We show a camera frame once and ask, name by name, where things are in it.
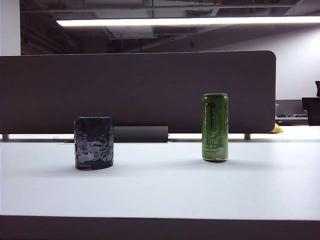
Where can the small yellow object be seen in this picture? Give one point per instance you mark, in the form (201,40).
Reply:
(277,128)

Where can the dark textured glass cup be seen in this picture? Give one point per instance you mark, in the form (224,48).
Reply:
(93,145)

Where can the red ceiling strip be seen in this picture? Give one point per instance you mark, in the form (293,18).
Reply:
(167,41)

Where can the ceiling air vent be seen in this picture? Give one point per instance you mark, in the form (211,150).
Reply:
(198,13)

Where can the green energy drink can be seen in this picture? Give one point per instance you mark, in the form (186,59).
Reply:
(215,125)

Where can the dark background cabinet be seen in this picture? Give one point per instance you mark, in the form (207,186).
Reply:
(311,111)

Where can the grey background desk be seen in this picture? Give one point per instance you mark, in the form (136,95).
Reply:
(290,107)

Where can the long ceiling light strip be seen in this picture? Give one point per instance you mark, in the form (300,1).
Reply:
(175,21)

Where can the grey divider support foot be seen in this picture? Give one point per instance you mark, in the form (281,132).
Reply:
(5,136)
(247,136)

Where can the black office chair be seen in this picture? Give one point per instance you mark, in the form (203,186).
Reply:
(317,88)

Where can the dark grey desk divider panel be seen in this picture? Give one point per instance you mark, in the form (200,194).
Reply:
(137,90)

